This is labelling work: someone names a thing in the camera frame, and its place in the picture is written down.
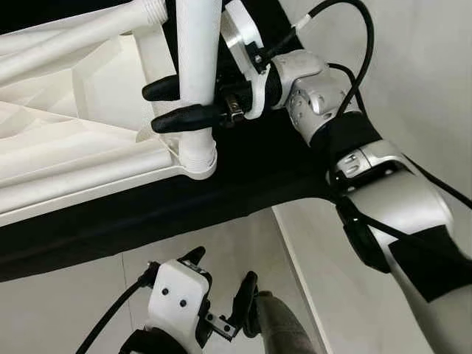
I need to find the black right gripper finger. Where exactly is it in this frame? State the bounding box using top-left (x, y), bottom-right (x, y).
top-left (151, 103), bottom-right (222, 134)
top-left (142, 74), bottom-right (180, 103)

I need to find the white plastic table top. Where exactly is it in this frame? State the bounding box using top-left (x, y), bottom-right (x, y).
top-left (0, 28), bottom-right (219, 228)

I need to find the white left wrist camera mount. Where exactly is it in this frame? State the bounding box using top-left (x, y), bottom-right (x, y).
top-left (146, 258), bottom-right (212, 351)

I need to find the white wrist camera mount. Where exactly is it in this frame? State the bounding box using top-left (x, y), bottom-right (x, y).
top-left (146, 258), bottom-right (212, 351)
top-left (221, 0), bottom-right (276, 121)

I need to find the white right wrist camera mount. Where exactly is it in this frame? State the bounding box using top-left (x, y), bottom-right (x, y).
top-left (221, 0), bottom-right (276, 121)

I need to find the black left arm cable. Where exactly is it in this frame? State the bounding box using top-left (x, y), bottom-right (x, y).
top-left (74, 262), bottom-right (159, 354)

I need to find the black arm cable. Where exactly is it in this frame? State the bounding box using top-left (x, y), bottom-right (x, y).
top-left (74, 262), bottom-right (159, 354)
top-left (254, 0), bottom-right (472, 211)

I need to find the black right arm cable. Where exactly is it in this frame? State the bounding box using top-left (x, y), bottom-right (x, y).
top-left (254, 0), bottom-right (472, 211)

